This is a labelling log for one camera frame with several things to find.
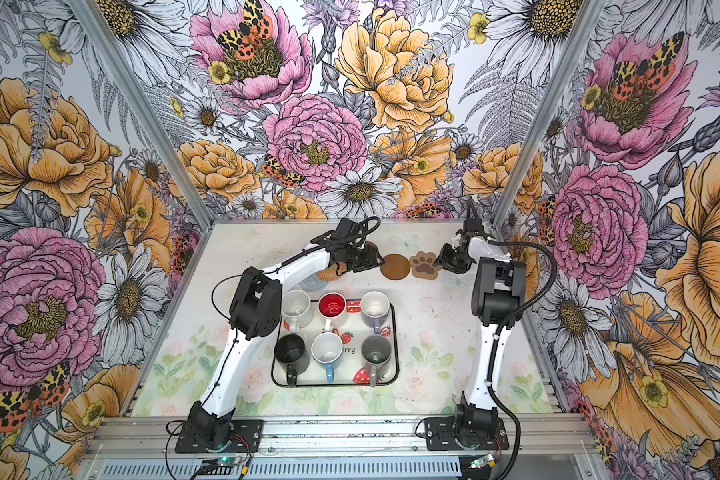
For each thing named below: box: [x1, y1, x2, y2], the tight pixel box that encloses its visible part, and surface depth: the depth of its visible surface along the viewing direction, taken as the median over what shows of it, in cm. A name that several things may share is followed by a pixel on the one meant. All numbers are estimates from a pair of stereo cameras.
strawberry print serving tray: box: [271, 299, 400, 388], surface depth 86 cm
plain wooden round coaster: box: [380, 254, 411, 280], surface depth 110 cm
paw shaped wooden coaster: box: [409, 251, 441, 280], surface depth 111 cm
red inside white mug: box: [317, 292, 347, 331], surface depth 91 cm
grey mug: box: [361, 335, 393, 387], surface depth 80 cm
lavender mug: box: [360, 291, 390, 334], surface depth 92 cm
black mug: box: [274, 334, 310, 388], surface depth 82 cm
